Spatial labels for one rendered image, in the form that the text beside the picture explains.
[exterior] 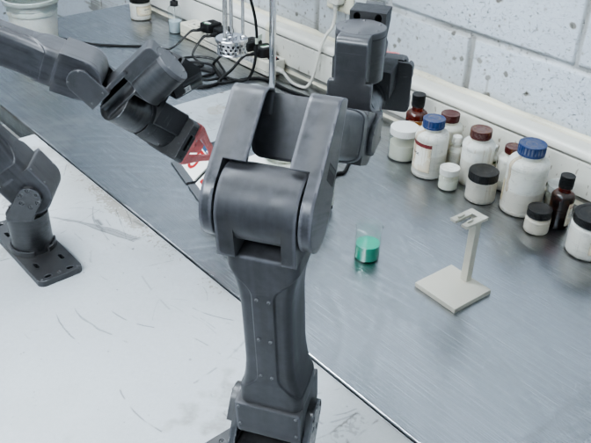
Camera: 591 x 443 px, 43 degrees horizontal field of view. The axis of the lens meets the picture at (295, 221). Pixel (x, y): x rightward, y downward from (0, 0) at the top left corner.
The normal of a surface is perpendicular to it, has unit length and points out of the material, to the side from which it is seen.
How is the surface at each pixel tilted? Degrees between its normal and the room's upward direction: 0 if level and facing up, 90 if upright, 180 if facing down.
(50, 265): 0
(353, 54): 90
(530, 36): 90
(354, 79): 90
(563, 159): 90
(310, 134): 39
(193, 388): 0
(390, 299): 0
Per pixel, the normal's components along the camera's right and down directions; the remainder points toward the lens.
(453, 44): -0.76, 0.33
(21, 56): -0.04, 0.44
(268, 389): -0.30, 0.62
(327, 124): -0.17, -0.34
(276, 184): -0.10, -0.57
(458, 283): 0.03, -0.84
